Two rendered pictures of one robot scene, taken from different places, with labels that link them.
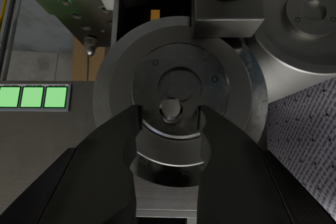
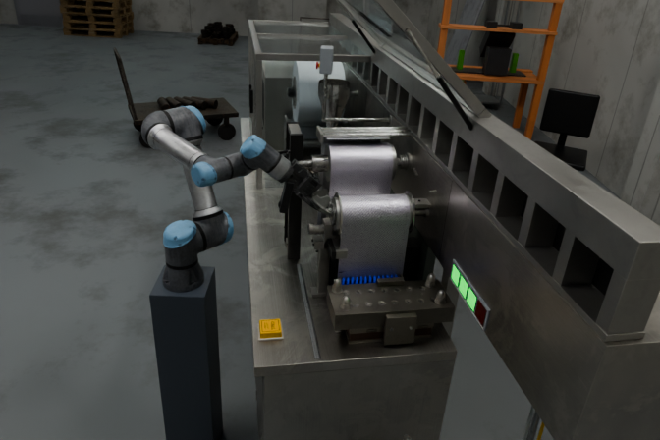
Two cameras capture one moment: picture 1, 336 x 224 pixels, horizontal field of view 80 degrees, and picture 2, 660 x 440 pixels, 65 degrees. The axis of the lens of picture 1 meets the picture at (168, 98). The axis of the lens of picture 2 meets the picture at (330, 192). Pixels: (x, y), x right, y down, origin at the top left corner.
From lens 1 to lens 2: 173 cm
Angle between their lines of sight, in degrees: 76
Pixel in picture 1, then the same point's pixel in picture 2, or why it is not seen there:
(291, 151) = (371, 178)
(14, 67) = not seen: outside the picture
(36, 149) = (468, 246)
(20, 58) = not seen: outside the picture
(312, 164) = (359, 175)
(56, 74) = not seen: outside the picture
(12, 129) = (475, 272)
